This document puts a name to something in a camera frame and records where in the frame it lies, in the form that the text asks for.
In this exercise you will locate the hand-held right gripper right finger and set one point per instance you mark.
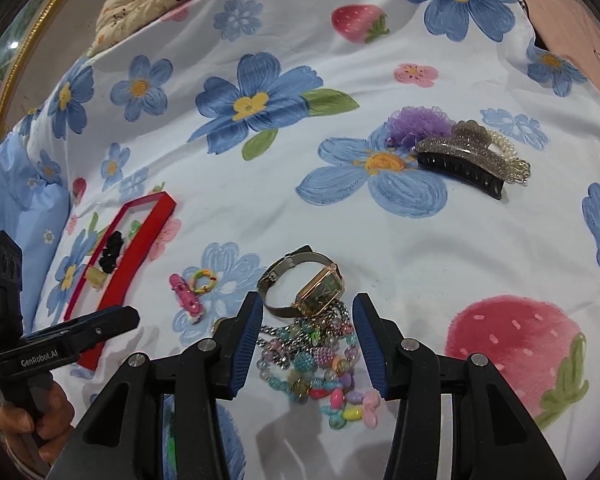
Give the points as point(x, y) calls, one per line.
point(370, 347)

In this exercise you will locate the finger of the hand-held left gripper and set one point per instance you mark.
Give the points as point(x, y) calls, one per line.
point(105, 321)

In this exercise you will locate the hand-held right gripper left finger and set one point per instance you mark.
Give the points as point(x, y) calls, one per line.
point(245, 342)

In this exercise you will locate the small yellow hair claw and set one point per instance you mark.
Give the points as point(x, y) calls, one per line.
point(95, 277)

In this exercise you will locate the black scrunchie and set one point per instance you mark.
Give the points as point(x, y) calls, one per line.
point(111, 252)

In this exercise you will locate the pink hair clip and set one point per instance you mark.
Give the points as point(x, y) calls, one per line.
point(185, 300)

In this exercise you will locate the rose gold square wristwatch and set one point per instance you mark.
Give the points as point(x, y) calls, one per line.
point(320, 290)

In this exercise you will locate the red shallow box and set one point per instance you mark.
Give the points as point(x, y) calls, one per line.
point(145, 245)

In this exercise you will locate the person's left hand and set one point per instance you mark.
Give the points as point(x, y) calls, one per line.
point(55, 420)

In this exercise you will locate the light blue flowered pillow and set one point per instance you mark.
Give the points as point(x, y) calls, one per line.
point(10, 200)

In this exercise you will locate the floral strawberry print bedsheet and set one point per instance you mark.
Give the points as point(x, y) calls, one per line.
point(280, 220)

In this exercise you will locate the black hair claw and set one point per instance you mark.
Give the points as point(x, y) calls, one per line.
point(460, 172)

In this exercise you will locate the glitter hair claw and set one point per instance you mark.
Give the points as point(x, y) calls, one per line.
point(475, 157)

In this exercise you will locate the gold framed picture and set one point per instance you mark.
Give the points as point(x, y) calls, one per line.
point(25, 45)

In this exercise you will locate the cream folded panda blanket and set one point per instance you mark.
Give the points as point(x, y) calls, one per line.
point(150, 0)

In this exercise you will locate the pink printed cloth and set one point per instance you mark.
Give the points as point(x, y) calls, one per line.
point(570, 15)

